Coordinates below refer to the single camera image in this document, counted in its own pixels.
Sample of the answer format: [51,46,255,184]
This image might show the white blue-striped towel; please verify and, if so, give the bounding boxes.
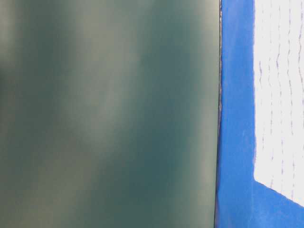
[253,0,304,205]

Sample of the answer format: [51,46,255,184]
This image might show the blue table cloth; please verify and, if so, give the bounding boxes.
[214,0,304,228]

